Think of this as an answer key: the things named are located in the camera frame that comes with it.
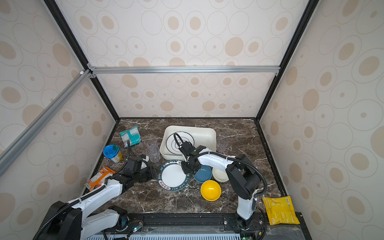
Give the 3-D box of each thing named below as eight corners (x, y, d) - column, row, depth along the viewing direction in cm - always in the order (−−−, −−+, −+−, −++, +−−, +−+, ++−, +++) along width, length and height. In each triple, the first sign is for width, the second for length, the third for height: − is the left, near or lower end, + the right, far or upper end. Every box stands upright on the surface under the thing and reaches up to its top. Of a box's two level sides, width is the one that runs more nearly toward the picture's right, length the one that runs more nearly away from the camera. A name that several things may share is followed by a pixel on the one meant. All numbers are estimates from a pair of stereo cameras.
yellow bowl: (200, 202, 82) (201, 199, 78) (200, 183, 88) (200, 180, 84) (221, 202, 82) (222, 199, 78) (219, 183, 88) (220, 180, 84)
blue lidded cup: (108, 164, 97) (99, 155, 88) (113, 153, 102) (105, 144, 93) (121, 164, 97) (114, 155, 88) (125, 153, 102) (119, 144, 93)
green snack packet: (124, 148, 104) (122, 146, 102) (120, 135, 112) (119, 132, 109) (142, 141, 108) (141, 139, 106) (138, 128, 115) (137, 126, 113)
